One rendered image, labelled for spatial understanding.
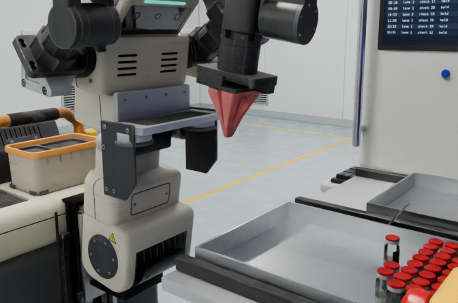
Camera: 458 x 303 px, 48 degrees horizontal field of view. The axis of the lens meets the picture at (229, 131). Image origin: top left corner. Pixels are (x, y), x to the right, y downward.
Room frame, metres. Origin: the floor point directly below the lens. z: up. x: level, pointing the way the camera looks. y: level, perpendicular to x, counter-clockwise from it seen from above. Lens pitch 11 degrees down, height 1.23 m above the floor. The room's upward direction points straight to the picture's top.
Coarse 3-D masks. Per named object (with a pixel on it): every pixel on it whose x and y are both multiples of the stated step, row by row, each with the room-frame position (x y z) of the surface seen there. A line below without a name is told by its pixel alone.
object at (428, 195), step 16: (416, 176) 1.09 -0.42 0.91; (432, 176) 1.07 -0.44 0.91; (384, 192) 0.95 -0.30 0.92; (400, 192) 1.03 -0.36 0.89; (416, 192) 1.05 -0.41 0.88; (432, 192) 1.05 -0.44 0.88; (448, 192) 1.05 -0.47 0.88; (368, 208) 0.89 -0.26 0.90; (384, 208) 0.87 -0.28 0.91; (400, 208) 0.95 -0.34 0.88; (416, 208) 0.95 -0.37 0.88; (432, 208) 0.95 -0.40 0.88; (448, 208) 0.95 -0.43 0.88; (432, 224) 0.82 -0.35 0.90; (448, 224) 0.80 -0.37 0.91
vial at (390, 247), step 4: (384, 244) 0.71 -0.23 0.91; (388, 244) 0.70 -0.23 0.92; (392, 244) 0.70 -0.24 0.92; (396, 244) 0.70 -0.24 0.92; (384, 248) 0.70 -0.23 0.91; (388, 248) 0.70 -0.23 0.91; (392, 248) 0.69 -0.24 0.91; (396, 248) 0.69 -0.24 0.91; (384, 252) 0.70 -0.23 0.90; (388, 252) 0.70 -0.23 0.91; (392, 252) 0.69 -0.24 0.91; (384, 256) 0.70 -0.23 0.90; (388, 256) 0.69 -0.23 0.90; (392, 256) 0.69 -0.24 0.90; (384, 260) 0.70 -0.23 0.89; (388, 260) 0.69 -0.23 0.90; (392, 260) 0.69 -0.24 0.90
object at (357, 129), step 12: (360, 0) 1.50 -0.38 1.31; (360, 12) 1.50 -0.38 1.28; (360, 24) 1.50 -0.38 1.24; (360, 36) 1.50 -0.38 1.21; (360, 48) 1.50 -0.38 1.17; (360, 60) 1.50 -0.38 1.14; (360, 72) 1.50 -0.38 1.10; (360, 84) 1.50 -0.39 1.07; (360, 96) 1.50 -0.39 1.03; (360, 108) 1.50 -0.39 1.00; (360, 120) 1.50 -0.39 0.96; (360, 132) 1.50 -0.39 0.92; (360, 144) 1.50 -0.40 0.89
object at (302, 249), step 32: (256, 224) 0.82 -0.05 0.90; (288, 224) 0.87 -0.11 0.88; (320, 224) 0.86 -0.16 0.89; (352, 224) 0.82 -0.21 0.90; (384, 224) 0.79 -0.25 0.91; (224, 256) 0.67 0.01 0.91; (256, 256) 0.74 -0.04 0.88; (288, 256) 0.74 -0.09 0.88; (320, 256) 0.74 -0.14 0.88; (352, 256) 0.74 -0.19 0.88; (288, 288) 0.60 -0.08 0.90; (320, 288) 0.64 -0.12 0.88; (352, 288) 0.64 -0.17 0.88
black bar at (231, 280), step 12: (180, 264) 0.69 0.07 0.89; (192, 264) 0.67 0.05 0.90; (204, 264) 0.67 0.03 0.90; (204, 276) 0.66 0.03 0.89; (216, 276) 0.65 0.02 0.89; (228, 276) 0.64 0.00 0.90; (240, 276) 0.63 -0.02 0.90; (228, 288) 0.63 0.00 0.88; (240, 288) 0.62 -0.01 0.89; (252, 288) 0.61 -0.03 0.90; (264, 288) 0.60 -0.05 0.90; (276, 288) 0.60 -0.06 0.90; (264, 300) 0.60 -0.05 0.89; (276, 300) 0.59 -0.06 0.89; (288, 300) 0.58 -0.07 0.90; (300, 300) 0.57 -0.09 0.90; (312, 300) 0.57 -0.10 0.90
